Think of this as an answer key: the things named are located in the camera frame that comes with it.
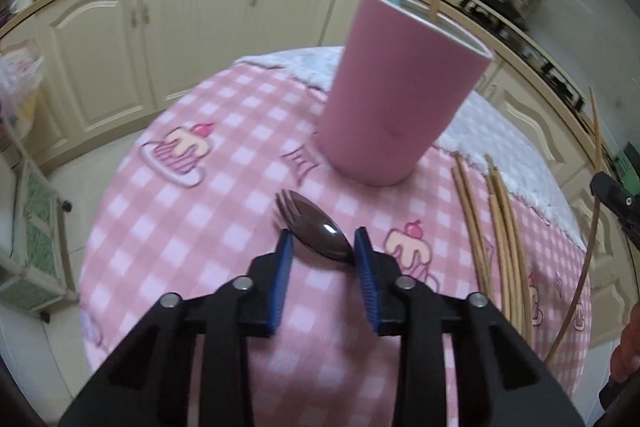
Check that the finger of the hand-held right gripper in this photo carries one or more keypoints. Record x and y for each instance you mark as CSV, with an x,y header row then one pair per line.
x,y
617,202

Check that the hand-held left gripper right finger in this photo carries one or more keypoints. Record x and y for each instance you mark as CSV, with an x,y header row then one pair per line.
x,y
367,287

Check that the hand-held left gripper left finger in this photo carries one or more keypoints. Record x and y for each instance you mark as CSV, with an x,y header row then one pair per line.
x,y
282,282

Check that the pink cup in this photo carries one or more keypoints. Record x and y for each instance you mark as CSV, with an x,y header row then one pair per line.
x,y
395,107

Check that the person's right hand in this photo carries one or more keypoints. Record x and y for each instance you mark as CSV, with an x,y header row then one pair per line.
x,y
625,357

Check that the pink checked tablecloth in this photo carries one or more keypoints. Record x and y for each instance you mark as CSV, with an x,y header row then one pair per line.
x,y
225,207

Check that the black gas stove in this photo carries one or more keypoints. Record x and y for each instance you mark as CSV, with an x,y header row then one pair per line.
x,y
545,57

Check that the black induction cooker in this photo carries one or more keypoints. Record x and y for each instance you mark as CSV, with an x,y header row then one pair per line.
x,y
480,4

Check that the green panel rack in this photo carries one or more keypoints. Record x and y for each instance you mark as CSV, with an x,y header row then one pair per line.
x,y
35,207

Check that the cream lower kitchen cabinets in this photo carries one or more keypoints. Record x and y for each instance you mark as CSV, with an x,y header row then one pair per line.
x,y
200,32

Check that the clear plastic bag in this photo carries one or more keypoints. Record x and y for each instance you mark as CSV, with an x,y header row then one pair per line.
x,y
20,82

